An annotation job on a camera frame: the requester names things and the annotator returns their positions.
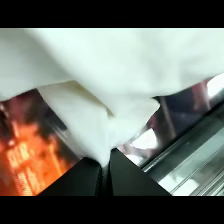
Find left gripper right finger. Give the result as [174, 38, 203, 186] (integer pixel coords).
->
[108, 148, 172, 197]

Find white shirt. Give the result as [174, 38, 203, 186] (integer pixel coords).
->
[0, 27, 224, 168]

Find silver frame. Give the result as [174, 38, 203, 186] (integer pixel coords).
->
[141, 105, 224, 197]

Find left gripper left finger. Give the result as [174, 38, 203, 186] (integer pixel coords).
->
[39, 157, 104, 197]

